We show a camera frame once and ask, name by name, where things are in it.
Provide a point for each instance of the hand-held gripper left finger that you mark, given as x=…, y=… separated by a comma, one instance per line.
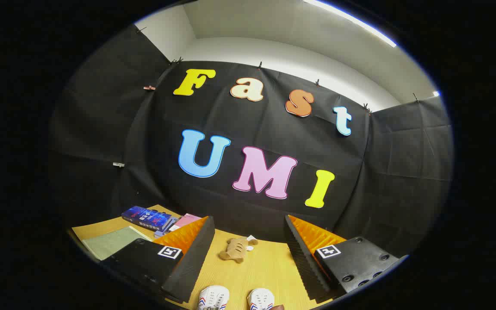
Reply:
x=196, y=258

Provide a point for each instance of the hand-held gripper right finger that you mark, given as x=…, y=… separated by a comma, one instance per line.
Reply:
x=306, y=262

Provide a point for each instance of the white canvas shoe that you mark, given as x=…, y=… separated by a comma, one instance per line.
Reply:
x=213, y=298
x=261, y=299

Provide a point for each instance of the green fabric storage box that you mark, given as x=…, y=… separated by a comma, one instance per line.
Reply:
x=114, y=242

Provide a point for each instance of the pink cover book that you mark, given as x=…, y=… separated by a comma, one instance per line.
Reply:
x=184, y=221

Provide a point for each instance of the brown plush toy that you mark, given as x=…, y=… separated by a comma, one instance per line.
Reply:
x=236, y=250

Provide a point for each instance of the grey-blue book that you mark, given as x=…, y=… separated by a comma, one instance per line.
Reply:
x=166, y=229

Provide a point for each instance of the blue cover book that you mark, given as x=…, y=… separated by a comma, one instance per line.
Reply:
x=147, y=217

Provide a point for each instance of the silver cloth clip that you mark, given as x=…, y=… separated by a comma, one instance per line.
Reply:
x=119, y=164

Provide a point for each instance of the copper cloth clip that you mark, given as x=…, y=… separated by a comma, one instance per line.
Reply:
x=149, y=88

